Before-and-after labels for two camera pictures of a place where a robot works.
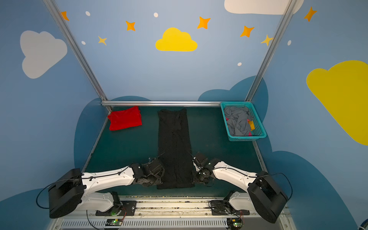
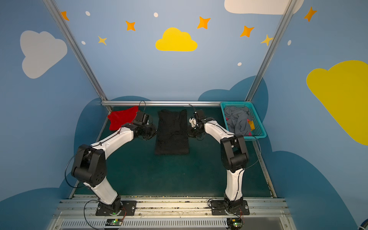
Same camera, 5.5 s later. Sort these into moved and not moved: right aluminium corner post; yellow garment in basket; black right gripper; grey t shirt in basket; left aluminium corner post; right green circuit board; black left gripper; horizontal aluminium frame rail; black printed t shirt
Moved: black printed t shirt; black right gripper; black left gripper
Not moved: right aluminium corner post; left aluminium corner post; yellow garment in basket; right green circuit board; grey t shirt in basket; horizontal aluminium frame rail
